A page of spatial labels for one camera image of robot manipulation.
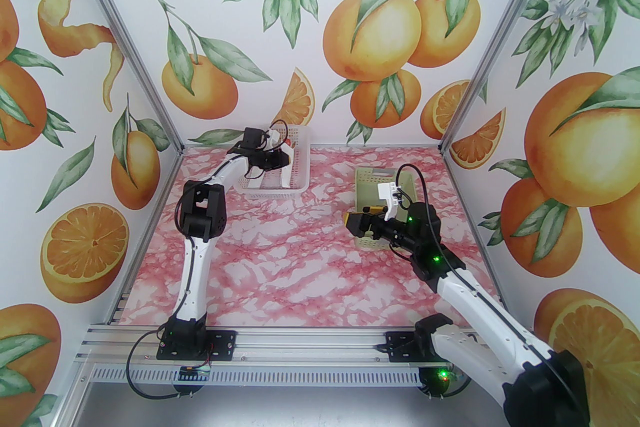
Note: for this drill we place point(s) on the aluminium mounting rail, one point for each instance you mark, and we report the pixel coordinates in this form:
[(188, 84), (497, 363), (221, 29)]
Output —
[(310, 345)]

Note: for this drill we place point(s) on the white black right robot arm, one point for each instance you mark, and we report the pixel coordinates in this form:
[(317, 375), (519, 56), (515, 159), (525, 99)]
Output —
[(480, 310)]

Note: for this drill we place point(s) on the small circuit board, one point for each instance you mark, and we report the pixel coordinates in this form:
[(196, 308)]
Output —
[(195, 372)]

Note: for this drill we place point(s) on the aluminium frame post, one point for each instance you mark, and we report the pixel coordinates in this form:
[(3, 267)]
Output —
[(122, 29), (501, 29)]

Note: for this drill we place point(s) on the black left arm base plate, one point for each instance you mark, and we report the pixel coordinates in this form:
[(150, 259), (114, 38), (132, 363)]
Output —
[(222, 345)]

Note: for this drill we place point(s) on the white perforated plastic basket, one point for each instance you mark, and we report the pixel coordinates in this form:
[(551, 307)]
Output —
[(300, 164)]

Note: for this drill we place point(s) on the perforated metal strip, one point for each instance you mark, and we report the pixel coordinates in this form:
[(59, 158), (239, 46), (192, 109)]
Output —
[(310, 376)]

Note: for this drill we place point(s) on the green perforated plastic basket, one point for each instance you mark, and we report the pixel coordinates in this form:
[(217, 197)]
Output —
[(367, 187)]

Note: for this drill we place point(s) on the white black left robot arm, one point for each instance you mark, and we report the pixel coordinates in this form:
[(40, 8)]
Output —
[(192, 275)]

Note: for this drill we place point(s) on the black module with green light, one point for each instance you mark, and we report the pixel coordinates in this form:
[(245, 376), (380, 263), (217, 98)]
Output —
[(440, 382)]

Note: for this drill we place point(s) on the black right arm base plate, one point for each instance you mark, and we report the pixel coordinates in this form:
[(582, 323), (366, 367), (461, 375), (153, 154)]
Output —
[(400, 347)]

